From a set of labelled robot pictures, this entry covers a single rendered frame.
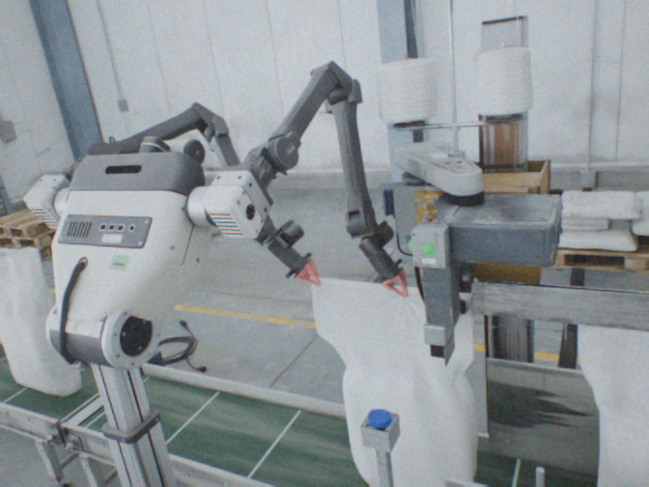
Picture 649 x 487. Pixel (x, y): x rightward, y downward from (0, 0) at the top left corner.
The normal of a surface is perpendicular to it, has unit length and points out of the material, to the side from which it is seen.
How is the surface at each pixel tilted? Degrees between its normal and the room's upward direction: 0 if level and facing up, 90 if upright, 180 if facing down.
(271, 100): 90
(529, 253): 90
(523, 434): 90
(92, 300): 50
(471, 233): 90
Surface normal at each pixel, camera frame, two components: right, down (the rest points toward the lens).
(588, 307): -0.45, 0.34
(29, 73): 0.88, 0.04
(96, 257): -0.43, -0.34
